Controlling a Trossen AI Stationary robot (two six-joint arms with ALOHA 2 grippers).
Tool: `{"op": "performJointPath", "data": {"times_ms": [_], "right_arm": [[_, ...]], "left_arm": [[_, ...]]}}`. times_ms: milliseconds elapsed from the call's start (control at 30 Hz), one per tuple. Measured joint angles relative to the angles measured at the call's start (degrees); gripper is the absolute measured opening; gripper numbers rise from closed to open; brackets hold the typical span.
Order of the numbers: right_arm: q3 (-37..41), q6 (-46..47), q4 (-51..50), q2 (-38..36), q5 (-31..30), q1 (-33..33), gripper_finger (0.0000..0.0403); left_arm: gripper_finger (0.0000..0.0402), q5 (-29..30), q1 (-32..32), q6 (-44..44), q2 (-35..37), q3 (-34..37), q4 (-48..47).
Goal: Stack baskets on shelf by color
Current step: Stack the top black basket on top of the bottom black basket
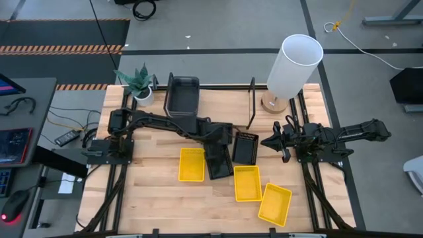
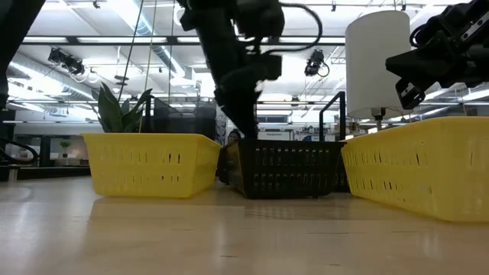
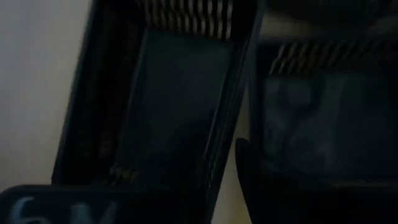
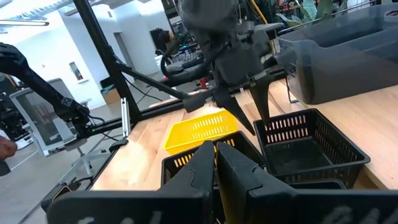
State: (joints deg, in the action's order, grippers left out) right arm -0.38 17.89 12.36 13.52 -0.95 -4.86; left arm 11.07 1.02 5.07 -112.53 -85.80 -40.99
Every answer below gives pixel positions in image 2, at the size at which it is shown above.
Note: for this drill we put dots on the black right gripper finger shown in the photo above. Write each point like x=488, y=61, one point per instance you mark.
x=424, y=73
x=428, y=53

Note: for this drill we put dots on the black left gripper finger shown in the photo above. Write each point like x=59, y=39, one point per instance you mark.
x=242, y=120

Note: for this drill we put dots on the grey translucent plastic basket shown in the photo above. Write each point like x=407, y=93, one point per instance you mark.
x=183, y=126
x=183, y=104
x=183, y=114

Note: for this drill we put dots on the black plastic basket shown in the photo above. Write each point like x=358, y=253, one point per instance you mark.
x=338, y=173
x=282, y=168

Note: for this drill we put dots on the yellow plastic basket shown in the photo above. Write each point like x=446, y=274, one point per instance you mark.
x=420, y=164
x=153, y=164

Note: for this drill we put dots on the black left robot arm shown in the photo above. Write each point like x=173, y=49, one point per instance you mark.
x=214, y=34

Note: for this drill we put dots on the person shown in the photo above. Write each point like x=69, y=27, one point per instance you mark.
x=234, y=136

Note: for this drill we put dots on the white shade wooden base lamp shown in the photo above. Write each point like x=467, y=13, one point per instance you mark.
x=376, y=61

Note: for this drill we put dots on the black ceiling spotlight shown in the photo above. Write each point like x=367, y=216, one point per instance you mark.
x=57, y=56
x=75, y=66
x=315, y=63

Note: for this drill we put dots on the green plant in white pot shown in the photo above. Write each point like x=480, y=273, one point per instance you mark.
x=111, y=110

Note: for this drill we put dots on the small background potted plant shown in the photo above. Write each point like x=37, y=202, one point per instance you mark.
x=65, y=145

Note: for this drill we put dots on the white wall sign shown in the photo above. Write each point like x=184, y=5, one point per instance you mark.
x=273, y=135

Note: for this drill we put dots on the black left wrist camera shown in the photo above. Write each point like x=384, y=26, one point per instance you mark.
x=272, y=66

